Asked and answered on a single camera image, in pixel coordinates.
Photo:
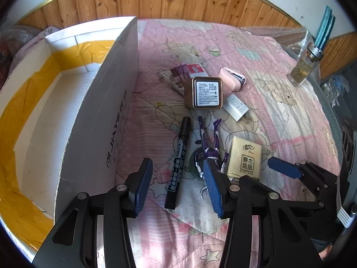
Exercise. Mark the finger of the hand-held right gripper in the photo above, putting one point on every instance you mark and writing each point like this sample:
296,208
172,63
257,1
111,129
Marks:
306,208
281,167

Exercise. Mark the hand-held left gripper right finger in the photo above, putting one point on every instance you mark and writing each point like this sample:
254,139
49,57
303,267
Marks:
213,192

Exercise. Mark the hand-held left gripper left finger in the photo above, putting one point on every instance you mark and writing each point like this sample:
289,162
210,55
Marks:
140,187

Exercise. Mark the beige tissue packet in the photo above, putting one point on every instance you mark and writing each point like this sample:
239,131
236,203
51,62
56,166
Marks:
245,156

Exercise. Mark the black marker pen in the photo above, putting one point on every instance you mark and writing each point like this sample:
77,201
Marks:
178,159

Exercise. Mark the purple action figure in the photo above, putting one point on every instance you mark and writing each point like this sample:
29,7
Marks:
207,142

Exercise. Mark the white cardboard box yellow tape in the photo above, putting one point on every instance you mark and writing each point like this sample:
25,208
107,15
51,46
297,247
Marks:
111,103

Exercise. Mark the red grey staple box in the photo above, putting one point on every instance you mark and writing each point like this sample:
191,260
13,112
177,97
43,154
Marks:
196,69

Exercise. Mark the plastic bag with blue items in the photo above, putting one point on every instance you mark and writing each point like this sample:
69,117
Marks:
337,86

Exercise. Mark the pink bear printed blanket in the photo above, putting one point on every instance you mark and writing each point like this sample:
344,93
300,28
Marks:
279,117

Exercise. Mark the white charger plug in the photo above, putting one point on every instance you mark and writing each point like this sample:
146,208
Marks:
235,107

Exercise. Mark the square gold tin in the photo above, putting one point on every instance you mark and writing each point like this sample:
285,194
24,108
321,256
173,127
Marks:
207,92

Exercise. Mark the glass tea bottle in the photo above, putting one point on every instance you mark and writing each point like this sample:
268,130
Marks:
304,67

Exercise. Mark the pink stapler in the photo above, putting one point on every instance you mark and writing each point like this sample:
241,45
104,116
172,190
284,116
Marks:
227,78

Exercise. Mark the clear tube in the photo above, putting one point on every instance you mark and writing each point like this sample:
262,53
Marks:
166,76

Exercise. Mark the purple binder clip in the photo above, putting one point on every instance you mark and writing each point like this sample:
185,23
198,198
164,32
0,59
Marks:
177,71

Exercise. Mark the teal plastic strips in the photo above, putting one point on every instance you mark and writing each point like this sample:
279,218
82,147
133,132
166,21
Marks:
325,25

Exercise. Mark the pale lilac blanket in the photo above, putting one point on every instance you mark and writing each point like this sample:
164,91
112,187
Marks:
50,32

